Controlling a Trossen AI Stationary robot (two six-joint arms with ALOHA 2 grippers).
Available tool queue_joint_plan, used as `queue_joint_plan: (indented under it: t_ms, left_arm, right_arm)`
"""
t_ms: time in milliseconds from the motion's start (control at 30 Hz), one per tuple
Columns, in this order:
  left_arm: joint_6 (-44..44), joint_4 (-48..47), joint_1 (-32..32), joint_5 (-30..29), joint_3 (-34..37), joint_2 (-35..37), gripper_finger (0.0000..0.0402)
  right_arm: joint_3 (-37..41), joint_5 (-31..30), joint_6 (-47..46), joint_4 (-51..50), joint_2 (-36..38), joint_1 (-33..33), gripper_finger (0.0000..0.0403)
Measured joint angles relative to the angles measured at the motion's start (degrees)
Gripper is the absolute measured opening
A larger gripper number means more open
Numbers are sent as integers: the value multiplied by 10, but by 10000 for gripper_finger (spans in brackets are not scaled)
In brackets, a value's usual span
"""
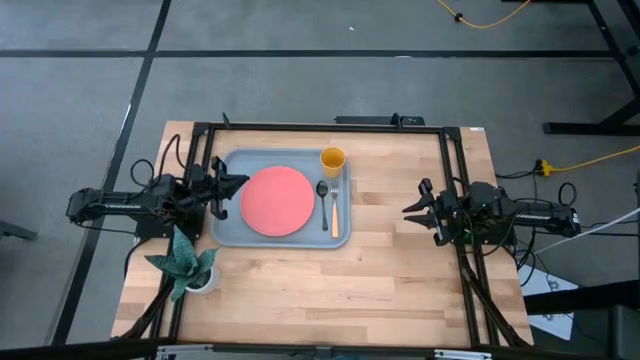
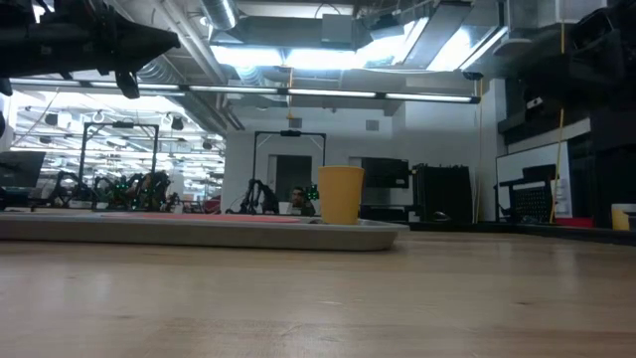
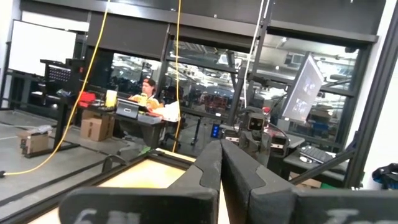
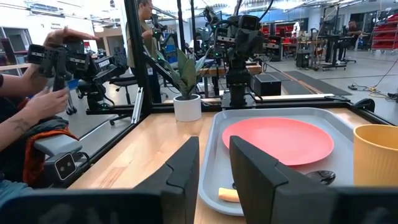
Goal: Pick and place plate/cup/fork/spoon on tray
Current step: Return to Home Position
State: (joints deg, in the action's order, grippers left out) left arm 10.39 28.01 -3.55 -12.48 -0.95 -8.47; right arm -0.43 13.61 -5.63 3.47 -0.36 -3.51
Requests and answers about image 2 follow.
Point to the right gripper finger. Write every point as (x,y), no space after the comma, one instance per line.
(544,67)
(551,97)

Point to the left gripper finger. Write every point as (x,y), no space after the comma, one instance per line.
(144,54)
(139,36)

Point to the yellow plastic cup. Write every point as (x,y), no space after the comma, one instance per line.
(341,196)

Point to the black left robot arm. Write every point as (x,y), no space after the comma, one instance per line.
(25,45)

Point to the small yellow background cup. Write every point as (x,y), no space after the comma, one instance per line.
(619,220)

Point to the grey plastic tray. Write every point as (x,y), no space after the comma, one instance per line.
(199,236)

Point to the whiteboard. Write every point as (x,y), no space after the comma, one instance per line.
(522,156)

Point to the black pegboard cart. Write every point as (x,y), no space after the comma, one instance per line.
(531,201)

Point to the dark computer monitor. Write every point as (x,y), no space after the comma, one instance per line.
(20,169)

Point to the black cabinet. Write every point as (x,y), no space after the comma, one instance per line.
(442,194)

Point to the background black robot arms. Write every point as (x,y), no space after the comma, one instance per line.
(258,196)

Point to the long fluorescent light bar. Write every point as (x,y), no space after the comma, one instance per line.
(328,93)

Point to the person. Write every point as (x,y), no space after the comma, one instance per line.
(299,200)

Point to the large black rig frame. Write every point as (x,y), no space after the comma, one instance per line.
(119,125)

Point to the silver ventilation duct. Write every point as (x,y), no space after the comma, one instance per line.
(218,12)

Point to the black wall screen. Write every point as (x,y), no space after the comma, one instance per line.
(385,173)

